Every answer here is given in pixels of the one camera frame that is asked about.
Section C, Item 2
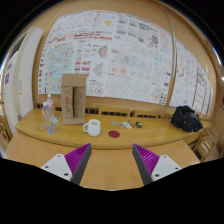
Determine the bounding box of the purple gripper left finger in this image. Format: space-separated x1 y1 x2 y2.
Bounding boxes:
42 144 92 185

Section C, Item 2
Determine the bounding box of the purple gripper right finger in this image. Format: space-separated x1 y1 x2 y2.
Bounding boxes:
132 144 181 185

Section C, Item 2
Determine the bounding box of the clear plastic water bottle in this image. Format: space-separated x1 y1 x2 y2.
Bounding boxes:
42 95 54 134

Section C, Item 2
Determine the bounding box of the small black yellow gadget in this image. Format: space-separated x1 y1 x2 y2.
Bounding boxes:
136 122 143 128

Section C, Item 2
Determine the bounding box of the white ceramic mug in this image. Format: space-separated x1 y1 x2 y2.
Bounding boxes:
83 119 101 137

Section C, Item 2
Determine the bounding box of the white rectangular card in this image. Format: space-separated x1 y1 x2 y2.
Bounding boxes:
122 121 132 129

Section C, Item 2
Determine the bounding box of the dark red round coaster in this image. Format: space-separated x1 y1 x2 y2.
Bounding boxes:
108 130 120 138

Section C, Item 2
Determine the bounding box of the black backpack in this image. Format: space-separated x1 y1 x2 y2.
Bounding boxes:
171 105 203 132

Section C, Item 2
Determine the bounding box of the wooden chair right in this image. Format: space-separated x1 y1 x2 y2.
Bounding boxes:
193 126 224 162

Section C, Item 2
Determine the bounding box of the brown cardboard box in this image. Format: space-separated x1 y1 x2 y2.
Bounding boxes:
61 74 87 125

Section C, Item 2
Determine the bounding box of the white air conditioner cabinet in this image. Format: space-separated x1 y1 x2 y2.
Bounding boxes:
3 27 43 134

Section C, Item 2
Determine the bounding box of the right wall poster sheet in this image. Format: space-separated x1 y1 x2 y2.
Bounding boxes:
170 41 213 116

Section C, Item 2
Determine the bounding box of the large wall poster sheet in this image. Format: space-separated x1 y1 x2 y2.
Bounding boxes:
38 11 172 105

